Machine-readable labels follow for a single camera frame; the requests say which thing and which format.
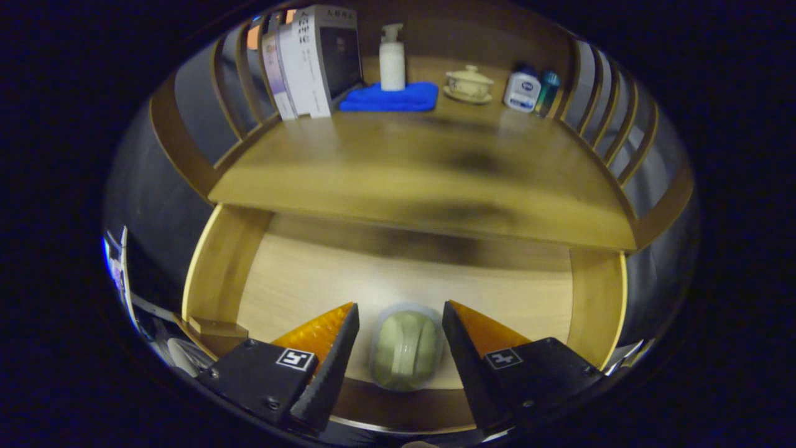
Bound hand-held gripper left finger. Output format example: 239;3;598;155
198;302;361;433

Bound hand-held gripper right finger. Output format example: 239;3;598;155
442;300;605;433

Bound wooden drawer with black knob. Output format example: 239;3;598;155
182;204;629;434

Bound wooden countertop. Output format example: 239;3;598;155
208;93;638;251

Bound white and blue equipment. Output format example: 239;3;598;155
103;225;134;324

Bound black backdrop cloth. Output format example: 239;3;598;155
103;19;700;349

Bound blue folded cloth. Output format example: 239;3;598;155
339;82;439;113

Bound white lotion bottle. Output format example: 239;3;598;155
503;62;542;113

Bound beige lidded teacup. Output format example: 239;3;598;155
443;65;495;105

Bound teal bottle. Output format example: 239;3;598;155
535;70;560;118

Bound thin pale purple book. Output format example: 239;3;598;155
261;28;298;121

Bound thick white book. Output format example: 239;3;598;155
278;5;363;119

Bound white pump bottle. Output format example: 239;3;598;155
379;24;406;92

